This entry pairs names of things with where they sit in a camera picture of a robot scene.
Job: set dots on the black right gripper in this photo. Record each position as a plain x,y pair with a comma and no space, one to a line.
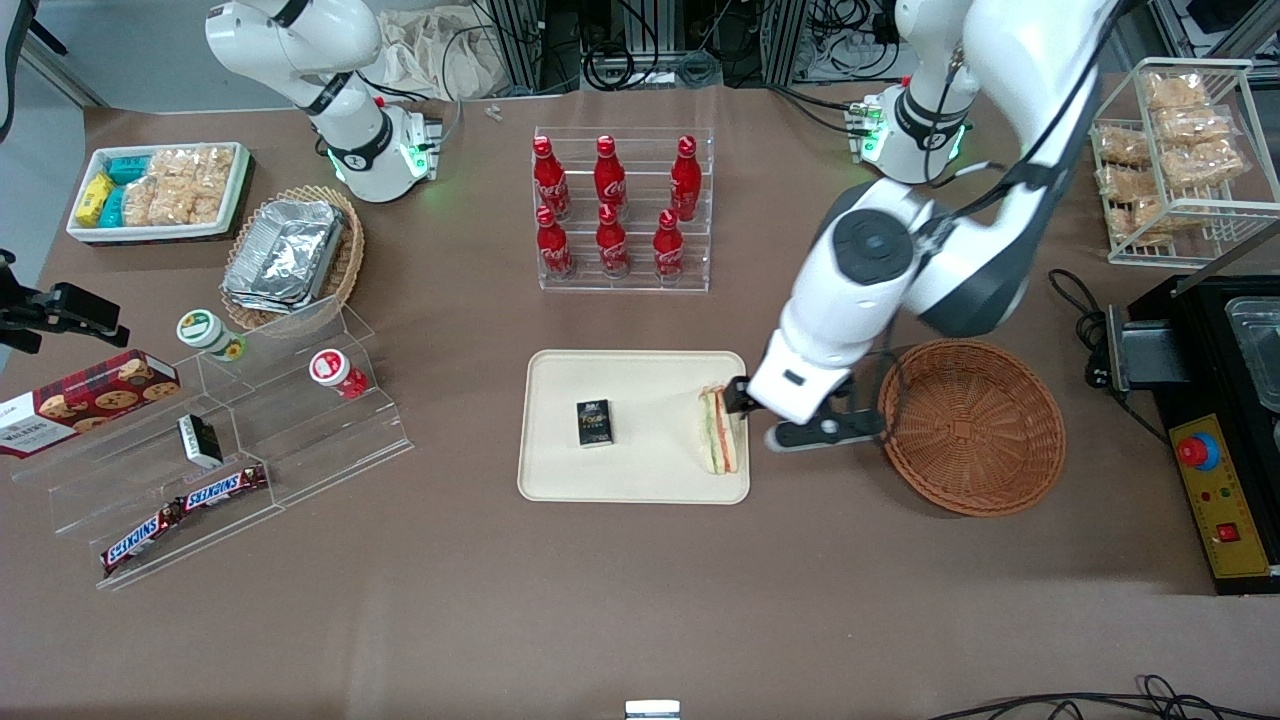
62,308

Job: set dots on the triangular layered sandwich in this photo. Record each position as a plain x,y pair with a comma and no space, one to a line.
718,435

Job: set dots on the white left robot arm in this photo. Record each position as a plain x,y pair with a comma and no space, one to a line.
870,250

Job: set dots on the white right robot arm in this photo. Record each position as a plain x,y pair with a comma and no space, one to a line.
360,150

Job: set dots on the beige plastic tray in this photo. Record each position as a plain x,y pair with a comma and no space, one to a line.
650,470

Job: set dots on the round brown wicker basket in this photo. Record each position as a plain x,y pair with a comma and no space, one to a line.
970,430

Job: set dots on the oval light wicker basket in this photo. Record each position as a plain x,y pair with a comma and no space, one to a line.
350,250

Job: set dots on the red tartan cookie box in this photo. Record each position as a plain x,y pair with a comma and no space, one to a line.
90,400

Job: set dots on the green lidded cup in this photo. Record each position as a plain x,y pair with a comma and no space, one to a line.
205,330

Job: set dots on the white rectangular snack bin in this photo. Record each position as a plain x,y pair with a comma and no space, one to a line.
150,232

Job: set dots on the teal snack pack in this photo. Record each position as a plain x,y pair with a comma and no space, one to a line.
112,207
128,169

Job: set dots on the small black white box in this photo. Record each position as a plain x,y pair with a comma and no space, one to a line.
200,440

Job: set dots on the clear bag of rice crackers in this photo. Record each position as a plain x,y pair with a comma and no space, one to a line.
175,165
155,203
215,170

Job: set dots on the yellow snack pack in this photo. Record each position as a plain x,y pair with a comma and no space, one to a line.
94,198

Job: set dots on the small black printed box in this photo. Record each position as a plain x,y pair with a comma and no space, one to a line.
594,423

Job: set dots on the clear acrylic bottle rack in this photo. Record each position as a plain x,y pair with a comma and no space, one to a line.
640,275

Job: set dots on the red cola bottle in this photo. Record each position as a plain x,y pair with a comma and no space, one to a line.
551,180
612,242
610,178
553,245
686,180
668,247

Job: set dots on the snickers chocolate bar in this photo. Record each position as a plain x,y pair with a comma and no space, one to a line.
225,487
140,540

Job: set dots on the aluminium foil container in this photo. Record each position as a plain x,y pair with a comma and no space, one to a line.
285,255

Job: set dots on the clear acrylic stepped shelf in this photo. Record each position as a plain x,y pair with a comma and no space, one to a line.
300,440

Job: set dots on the red lidded cup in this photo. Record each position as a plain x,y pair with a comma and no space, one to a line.
332,369

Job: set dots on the beige crumpled cloth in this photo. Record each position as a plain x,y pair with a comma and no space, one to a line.
430,50

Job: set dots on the bagged fried snack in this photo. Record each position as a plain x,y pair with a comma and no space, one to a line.
1140,222
1175,90
1205,163
1122,146
1126,183
1192,126

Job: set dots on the black machine housing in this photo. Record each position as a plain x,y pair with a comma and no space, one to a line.
1210,360

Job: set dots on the clear plastic container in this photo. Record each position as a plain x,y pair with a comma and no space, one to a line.
1258,350

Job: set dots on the aluminium frame post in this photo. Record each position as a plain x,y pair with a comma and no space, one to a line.
785,40
515,45

